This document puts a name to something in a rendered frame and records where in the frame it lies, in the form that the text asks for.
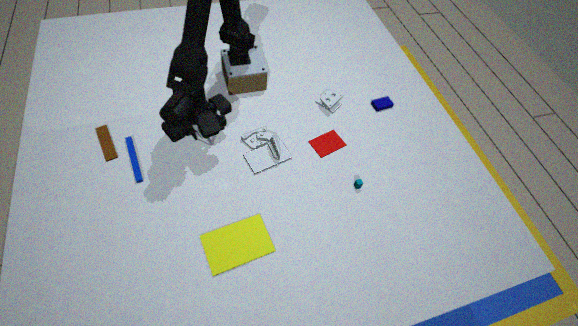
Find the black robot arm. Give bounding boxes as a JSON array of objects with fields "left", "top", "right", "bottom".
[{"left": 159, "top": 0, "right": 255, "bottom": 138}]

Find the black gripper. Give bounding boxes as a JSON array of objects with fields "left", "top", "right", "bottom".
[{"left": 161, "top": 93, "right": 232, "bottom": 142}]

